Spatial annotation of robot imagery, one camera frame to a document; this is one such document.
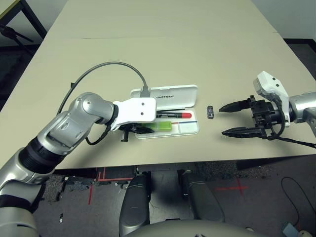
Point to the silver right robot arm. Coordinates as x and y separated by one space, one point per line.
303 106

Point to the black tripod stand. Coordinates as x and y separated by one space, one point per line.
10 32

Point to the red floor tape strip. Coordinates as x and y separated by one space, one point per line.
90 195

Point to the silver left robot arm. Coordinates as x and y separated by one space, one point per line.
74 123

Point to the green highlighter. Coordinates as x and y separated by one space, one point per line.
163 126

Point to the dark grey right robot leg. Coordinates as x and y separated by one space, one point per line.
202 197

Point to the grey robot torso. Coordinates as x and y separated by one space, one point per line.
197 230

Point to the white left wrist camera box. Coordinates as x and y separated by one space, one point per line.
138 111

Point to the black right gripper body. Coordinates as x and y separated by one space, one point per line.
269 111

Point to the white shoe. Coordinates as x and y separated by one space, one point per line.
304 233
249 229

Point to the red floor tape corner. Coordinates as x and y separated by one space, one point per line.
102 176

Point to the dark grey left robot leg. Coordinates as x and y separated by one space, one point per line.
135 205

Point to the black marker with red cap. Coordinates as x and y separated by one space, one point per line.
177 115

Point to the blue grey floor box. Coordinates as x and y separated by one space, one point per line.
291 228

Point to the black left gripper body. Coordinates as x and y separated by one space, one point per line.
124 134

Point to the dark grey robot leg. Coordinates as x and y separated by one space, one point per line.
202 197
135 205

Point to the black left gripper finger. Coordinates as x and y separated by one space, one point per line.
144 130

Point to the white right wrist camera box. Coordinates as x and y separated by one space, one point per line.
266 81

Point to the beige side table black frame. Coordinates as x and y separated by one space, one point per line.
32 17

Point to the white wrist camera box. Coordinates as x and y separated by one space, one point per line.
266 81
138 111

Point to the red floor tape cross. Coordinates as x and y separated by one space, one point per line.
238 188

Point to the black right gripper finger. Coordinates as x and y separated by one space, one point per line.
237 106
244 132

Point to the white plastic pencil case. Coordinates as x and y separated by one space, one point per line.
180 95

